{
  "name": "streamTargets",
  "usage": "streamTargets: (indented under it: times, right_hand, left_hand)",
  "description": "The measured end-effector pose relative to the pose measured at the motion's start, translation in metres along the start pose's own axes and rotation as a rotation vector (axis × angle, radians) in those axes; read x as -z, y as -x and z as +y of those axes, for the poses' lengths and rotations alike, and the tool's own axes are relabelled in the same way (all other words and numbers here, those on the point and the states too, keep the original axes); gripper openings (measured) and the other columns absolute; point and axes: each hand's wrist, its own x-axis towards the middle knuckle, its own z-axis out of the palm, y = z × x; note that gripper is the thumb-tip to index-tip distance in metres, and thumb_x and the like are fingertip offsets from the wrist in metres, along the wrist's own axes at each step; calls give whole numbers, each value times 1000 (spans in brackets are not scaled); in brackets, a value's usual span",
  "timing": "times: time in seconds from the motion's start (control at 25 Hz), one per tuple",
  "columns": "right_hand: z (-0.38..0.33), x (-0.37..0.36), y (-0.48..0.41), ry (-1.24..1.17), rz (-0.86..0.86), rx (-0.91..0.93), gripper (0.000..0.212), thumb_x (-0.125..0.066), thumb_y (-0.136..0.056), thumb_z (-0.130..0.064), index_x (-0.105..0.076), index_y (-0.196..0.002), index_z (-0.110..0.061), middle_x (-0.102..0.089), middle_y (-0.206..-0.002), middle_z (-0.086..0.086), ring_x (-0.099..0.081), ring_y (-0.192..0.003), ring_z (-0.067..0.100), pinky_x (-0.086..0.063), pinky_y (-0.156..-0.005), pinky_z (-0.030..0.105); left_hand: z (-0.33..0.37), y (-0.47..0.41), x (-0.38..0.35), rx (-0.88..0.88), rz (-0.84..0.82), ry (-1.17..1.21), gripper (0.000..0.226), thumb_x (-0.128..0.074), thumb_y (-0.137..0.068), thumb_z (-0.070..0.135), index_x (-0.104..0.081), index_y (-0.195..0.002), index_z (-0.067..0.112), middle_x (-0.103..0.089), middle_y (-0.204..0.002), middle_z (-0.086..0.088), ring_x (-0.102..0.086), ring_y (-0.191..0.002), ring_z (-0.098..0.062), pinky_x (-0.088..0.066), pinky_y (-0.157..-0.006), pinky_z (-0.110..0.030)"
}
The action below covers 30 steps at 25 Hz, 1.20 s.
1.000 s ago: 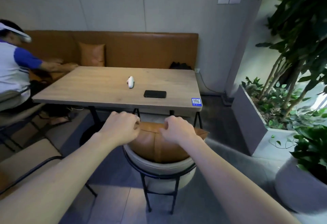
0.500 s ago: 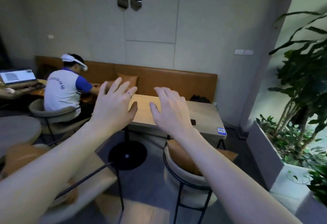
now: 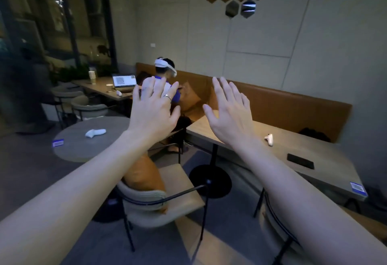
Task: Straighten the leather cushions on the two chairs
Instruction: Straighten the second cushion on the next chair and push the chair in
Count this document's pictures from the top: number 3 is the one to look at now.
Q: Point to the wooden table with laptop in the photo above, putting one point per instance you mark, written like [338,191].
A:
[99,88]

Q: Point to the person's left little finger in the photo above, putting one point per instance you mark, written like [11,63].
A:
[136,94]

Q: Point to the single paper cup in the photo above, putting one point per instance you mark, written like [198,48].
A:
[109,87]

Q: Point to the black bag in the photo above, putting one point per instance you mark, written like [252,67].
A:
[314,135]

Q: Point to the person's right little finger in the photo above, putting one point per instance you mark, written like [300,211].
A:
[246,103]

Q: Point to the person's right forearm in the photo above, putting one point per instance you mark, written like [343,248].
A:
[302,207]

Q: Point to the person's right hand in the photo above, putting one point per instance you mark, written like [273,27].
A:
[232,119]

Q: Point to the grey round-back chair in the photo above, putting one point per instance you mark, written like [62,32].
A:
[65,94]
[90,112]

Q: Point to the person's left hand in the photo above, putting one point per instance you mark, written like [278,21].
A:
[149,116]

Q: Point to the beige chair with black frame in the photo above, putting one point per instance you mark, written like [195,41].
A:
[181,206]

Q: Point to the green plants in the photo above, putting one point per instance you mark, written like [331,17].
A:
[71,73]

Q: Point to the person's left middle finger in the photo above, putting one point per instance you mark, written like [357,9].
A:
[158,88]

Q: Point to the stack of paper cups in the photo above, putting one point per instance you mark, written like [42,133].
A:
[92,77]

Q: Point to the person's right middle finger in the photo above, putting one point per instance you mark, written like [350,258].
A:
[227,91]

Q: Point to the brown leather bench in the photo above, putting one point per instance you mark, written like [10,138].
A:
[287,107]

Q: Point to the orange cushion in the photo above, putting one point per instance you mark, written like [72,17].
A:
[145,177]
[189,97]

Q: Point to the black phone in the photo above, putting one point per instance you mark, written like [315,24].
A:
[300,161]

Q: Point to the grey round table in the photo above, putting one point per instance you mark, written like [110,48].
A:
[78,150]

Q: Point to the brown chair with black frame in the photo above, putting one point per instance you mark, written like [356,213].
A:
[370,225]

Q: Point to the long wooden table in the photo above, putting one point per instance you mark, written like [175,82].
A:
[317,153]

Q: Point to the white headset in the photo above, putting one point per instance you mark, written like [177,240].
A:
[161,62]

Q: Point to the person's right thumb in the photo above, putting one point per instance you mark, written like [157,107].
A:
[209,113]

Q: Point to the blue label sticker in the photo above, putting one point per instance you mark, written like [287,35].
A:
[58,142]
[358,188]

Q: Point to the person's left forearm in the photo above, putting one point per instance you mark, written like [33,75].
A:
[75,192]

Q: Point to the person's left thumb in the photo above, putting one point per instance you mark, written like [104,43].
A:
[175,115]

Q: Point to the dark glass window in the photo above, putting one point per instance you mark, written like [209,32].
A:
[81,17]

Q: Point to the open laptop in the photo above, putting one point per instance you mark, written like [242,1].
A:
[123,80]

